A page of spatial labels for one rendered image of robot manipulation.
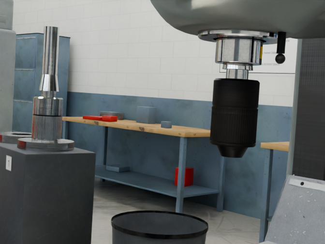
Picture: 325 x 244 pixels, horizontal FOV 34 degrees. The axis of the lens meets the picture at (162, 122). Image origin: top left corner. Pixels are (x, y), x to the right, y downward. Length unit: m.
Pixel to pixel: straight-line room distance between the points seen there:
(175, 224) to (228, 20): 2.38
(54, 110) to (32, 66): 6.95
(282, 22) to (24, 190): 0.47
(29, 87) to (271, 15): 7.41
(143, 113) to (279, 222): 5.51
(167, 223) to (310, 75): 2.00
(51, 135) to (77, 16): 7.36
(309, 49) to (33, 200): 0.51
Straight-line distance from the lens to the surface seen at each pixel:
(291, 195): 0.93
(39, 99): 0.85
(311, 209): 0.90
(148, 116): 6.30
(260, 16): 0.48
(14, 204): 0.83
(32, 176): 0.80
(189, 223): 2.77
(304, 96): 0.93
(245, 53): 0.52
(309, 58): 0.93
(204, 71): 6.16
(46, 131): 0.84
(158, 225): 2.83
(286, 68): 5.50
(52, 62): 0.86
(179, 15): 0.50
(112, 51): 7.42
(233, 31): 0.51
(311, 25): 0.69
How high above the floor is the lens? 1.24
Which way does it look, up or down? 3 degrees down
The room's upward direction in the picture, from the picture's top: 4 degrees clockwise
